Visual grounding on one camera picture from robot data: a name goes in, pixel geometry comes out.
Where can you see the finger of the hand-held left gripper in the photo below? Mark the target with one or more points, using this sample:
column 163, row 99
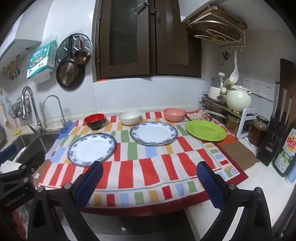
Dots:
column 30, row 162
column 8, row 152

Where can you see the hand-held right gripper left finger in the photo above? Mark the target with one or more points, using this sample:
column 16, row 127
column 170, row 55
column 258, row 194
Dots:
column 91, row 180

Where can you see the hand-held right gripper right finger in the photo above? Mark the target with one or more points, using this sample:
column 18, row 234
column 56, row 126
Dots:
column 209, row 185

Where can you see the blue rimmed white plate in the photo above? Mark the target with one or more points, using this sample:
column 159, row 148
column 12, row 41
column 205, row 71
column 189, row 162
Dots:
column 91, row 149
column 153, row 133

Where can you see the green plate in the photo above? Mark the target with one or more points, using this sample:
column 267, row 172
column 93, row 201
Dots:
column 205, row 130

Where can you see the red and black bowl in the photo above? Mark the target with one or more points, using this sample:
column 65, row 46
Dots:
column 94, row 121

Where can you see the white bowl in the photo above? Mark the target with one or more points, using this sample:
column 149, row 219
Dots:
column 129, row 118

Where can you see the pink bowl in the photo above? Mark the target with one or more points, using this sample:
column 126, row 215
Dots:
column 174, row 115

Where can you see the white plastic board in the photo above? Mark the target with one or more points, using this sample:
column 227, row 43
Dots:
column 21, row 153

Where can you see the brown cardboard sheet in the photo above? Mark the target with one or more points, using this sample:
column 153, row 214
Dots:
column 238, row 151
column 41, row 172

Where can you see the stainless steel sink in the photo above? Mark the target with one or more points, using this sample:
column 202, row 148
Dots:
column 32, row 141

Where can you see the yellow sponge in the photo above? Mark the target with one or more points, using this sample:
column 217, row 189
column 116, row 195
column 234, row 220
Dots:
column 16, row 132

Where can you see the red bordered patterned cloth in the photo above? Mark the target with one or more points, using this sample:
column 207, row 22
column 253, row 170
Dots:
column 217, row 157

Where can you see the yellow dish brush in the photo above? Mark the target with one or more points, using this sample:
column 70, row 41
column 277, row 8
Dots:
column 5, row 120

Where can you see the chrome kitchen faucet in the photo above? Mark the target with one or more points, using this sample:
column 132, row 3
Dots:
column 29, row 104

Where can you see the striped colourful tablecloth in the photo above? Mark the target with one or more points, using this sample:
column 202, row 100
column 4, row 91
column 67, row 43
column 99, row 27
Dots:
column 148, row 166

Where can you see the thin gooseneck faucet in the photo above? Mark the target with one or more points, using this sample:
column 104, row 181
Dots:
column 55, row 102

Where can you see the glass jar with dark lid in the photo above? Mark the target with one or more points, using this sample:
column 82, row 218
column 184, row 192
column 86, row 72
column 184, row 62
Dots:
column 257, row 133

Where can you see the pink patterned cloth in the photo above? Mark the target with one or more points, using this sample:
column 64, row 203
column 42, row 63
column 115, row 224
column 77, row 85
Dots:
column 194, row 114

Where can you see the steel dish rack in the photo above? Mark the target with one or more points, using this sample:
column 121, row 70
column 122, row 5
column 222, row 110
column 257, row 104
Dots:
column 215, row 109

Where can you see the black knife block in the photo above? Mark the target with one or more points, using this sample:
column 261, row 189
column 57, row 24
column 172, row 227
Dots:
column 274, row 141

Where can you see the white plastic stand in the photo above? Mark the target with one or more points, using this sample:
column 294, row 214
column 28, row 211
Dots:
column 248, row 115

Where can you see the green dish soap bottle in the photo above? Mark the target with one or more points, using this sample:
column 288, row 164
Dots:
column 285, row 153

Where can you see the light blue bottle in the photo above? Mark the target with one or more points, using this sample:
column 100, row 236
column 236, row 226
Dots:
column 291, row 175

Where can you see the cream ceramic casserole pot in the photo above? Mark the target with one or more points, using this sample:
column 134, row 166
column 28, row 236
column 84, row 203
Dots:
column 238, row 98

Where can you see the white pot with glass lid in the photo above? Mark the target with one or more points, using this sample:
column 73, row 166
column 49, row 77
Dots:
column 217, row 91

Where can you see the black frying pan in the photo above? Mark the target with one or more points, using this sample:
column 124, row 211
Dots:
column 68, row 74

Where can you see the green and white tissue box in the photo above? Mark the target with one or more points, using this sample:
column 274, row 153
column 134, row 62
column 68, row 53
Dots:
column 41, row 59

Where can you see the white ladle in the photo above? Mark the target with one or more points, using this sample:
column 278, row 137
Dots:
column 234, row 73

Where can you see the small brass pot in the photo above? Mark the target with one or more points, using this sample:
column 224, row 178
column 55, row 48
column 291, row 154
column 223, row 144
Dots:
column 82, row 56

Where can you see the black scissors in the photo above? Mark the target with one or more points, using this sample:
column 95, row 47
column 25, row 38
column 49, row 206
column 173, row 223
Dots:
column 225, row 56

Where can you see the round metal steamer tray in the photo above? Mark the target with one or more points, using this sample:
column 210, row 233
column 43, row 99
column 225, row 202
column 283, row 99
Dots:
column 86, row 44

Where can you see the dark wooden board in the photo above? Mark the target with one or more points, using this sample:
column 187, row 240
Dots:
column 288, row 74

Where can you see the brown wooden window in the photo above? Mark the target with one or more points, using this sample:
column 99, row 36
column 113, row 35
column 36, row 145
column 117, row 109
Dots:
column 143, row 39

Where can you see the yellow wall hooks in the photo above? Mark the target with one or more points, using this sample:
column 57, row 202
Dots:
column 11, row 70

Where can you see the white wall socket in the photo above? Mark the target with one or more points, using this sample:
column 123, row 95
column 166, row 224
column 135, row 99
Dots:
column 267, row 91
column 256, row 87
column 247, row 83

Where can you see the white wall cabinet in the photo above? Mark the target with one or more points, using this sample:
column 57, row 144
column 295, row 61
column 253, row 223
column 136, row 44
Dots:
column 20, row 44

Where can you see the white wall rack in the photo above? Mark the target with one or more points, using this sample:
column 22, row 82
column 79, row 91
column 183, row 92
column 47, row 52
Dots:
column 217, row 38

